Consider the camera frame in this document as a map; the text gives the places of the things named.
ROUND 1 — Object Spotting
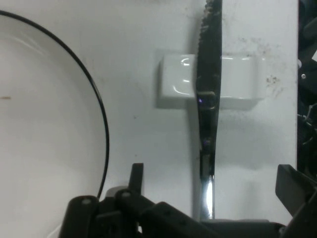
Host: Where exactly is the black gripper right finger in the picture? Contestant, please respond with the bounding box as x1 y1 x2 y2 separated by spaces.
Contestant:
274 164 317 238

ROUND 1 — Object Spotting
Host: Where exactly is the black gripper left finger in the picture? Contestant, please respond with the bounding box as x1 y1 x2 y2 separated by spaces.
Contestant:
58 163 218 238

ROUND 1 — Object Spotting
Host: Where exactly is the silver serrated table knife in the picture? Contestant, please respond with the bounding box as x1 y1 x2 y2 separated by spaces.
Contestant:
192 0 223 220

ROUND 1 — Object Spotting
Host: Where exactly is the white plate with black rim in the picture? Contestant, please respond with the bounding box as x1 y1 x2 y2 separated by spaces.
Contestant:
0 10 110 238

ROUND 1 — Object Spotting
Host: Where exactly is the white ceramic cutlery rest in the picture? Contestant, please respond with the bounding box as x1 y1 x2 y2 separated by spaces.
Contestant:
155 51 267 110

